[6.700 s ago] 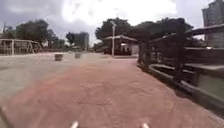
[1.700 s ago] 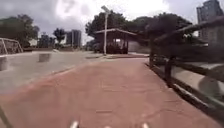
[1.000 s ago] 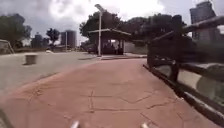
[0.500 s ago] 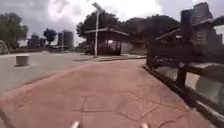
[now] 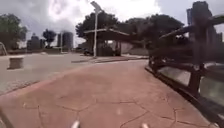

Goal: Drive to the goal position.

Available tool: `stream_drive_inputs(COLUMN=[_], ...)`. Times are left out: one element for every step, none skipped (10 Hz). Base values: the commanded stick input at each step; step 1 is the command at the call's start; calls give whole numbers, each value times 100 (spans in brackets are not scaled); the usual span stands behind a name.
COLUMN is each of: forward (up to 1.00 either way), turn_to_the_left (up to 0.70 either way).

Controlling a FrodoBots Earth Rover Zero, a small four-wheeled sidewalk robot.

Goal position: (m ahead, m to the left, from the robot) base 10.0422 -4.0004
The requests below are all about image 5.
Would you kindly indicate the red stone path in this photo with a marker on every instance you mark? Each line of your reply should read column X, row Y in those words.
column 110, row 90

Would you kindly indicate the small tree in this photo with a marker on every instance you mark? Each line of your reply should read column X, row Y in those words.
column 49, row 35

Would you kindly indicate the dark roofed shelter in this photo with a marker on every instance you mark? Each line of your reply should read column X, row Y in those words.
column 106, row 35

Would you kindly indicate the grey building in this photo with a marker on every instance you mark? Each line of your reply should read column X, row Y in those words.
column 66, row 40
column 33, row 43

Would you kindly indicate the tall dark building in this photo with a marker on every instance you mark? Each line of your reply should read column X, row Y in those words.
column 200, row 13

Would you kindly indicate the lamp pole with solar panel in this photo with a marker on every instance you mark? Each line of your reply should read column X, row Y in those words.
column 95, row 36

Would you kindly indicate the group of large trees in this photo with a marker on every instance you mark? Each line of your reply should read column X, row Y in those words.
column 133, row 26

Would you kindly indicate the grey water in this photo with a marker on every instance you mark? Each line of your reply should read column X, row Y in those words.
column 211, row 88

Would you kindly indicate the concrete block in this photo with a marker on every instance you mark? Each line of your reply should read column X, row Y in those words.
column 15, row 62

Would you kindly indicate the large tree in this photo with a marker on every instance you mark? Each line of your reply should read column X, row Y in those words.
column 10, row 30

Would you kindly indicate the dark wooden fence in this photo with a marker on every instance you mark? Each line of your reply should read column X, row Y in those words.
column 200, row 43

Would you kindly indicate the dark kerb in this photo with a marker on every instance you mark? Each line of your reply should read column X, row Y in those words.
column 200, row 103

